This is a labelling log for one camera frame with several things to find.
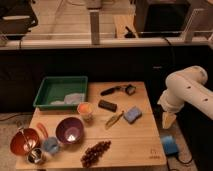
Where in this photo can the red-brown bowl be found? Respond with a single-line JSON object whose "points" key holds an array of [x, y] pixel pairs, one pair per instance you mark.
{"points": [[23, 141]]}

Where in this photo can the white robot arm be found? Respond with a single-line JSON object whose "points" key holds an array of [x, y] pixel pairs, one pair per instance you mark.
{"points": [[185, 86]]}

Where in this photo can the blue cup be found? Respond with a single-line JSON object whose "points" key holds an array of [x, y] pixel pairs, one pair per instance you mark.
{"points": [[50, 145]]}

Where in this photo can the clear plastic bag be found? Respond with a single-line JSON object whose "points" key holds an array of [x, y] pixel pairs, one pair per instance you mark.
{"points": [[70, 99]]}

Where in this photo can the dark red grape bunch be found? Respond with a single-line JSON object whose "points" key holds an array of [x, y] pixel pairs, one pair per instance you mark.
{"points": [[92, 154]]}

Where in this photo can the yellow-green banana peel toy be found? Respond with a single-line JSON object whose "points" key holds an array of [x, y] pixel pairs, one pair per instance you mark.
{"points": [[113, 120]]}

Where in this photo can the blue object on floor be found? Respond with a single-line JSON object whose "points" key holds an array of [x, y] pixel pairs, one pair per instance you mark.
{"points": [[169, 145]]}

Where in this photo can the green plastic tray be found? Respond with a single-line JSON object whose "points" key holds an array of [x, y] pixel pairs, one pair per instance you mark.
{"points": [[56, 88]]}

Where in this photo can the cup with orange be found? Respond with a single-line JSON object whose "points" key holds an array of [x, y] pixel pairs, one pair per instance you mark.
{"points": [[85, 109]]}

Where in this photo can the black chair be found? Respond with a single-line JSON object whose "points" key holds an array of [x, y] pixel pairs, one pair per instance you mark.
{"points": [[17, 16]]}

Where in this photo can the black handled brush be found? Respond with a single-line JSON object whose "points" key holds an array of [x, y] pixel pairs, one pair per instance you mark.
{"points": [[128, 89]]}

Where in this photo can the purple bowl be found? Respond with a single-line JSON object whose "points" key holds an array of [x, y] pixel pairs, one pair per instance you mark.
{"points": [[70, 130]]}

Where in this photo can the metal frame post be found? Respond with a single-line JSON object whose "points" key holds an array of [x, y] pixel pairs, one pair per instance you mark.
{"points": [[94, 24]]}

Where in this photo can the wooden table board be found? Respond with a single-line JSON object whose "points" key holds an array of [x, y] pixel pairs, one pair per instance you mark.
{"points": [[132, 145]]}

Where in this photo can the small steel cup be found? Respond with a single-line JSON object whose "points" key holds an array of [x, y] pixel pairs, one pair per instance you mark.
{"points": [[36, 156]]}

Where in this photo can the blue sponge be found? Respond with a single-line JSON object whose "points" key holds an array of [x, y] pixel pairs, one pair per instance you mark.
{"points": [[131, 115]]}

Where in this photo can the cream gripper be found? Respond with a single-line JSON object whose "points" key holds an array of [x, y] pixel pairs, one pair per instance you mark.
{"points": [[168, 119]]}

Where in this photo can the black monitor box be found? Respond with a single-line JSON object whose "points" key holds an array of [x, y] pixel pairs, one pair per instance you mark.
{"points": [[160, 16]]}

